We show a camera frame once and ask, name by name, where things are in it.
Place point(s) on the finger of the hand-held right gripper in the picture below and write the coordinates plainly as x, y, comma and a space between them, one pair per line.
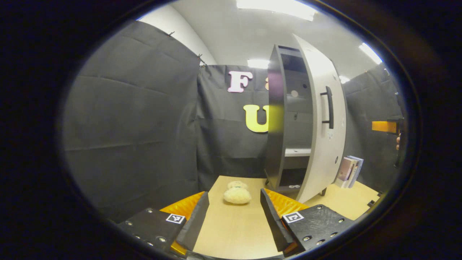
383, 126

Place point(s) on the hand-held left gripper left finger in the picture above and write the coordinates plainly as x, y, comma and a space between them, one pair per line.
195, 225

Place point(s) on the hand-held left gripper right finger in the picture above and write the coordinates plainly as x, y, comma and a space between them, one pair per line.
276, 224

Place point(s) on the grey cabinet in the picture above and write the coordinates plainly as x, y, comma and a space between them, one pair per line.
274, 144

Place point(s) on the cream plush toy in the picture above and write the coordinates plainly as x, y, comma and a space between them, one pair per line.
237, 195

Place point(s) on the small ceiling light panel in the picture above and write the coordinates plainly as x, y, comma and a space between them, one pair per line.
258, 64
344, 79
371, 53

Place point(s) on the black backdrop cloth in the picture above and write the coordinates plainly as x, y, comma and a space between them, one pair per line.
126, 126

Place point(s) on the large ceiling light panel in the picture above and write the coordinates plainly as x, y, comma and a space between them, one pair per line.
278, 9

